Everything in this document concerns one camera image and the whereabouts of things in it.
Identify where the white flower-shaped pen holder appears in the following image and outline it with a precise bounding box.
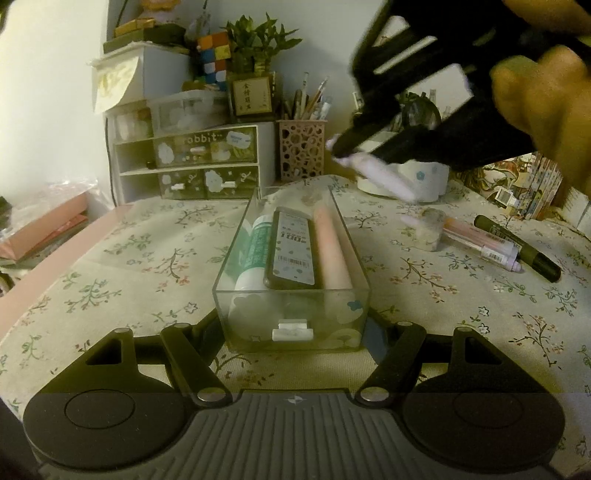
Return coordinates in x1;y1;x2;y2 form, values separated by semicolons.
352;89;452;204

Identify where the white desktop drawer organizer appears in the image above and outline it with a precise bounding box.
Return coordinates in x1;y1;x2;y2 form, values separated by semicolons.
105;91;276;204

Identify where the potted green plant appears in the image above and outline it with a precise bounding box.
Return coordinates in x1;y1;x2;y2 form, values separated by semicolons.
224;14;301;122

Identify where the colourful rubik cube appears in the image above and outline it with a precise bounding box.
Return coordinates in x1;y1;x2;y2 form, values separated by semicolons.
197;31;231;91

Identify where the floral tablecloth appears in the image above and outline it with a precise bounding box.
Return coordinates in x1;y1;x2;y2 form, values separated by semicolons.
0;174;591;467

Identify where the white storage box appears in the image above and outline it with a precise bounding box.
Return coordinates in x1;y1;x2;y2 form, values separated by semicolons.
89;42;191;114

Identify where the small purple correction pen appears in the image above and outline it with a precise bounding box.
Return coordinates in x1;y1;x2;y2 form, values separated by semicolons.
400;215;428;231

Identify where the clear plastic drawer tray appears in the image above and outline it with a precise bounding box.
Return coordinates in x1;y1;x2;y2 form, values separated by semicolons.
213;181;370;353

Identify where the orange cap highlighter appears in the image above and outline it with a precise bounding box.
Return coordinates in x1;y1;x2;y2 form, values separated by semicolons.
443;217;522;273

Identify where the stack of cartoon books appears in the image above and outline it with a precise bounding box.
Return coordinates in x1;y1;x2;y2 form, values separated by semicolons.
458;153;590;227

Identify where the black marker pen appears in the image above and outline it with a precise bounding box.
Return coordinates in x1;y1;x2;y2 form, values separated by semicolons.
473;215;562;283

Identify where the person right hand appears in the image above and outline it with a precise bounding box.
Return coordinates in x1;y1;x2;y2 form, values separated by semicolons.
490;43;591;188

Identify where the green white glue stick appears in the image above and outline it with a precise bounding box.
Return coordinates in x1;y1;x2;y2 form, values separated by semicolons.
235;214;273;291

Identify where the dark lead refill case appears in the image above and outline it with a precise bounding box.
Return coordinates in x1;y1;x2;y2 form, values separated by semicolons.
264;207;322;290

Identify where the pink book stack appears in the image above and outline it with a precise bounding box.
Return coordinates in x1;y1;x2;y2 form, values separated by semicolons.
1;188;87;262

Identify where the pink perforated pen cup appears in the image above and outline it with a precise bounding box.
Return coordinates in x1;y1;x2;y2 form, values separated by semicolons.
277;120;327;183

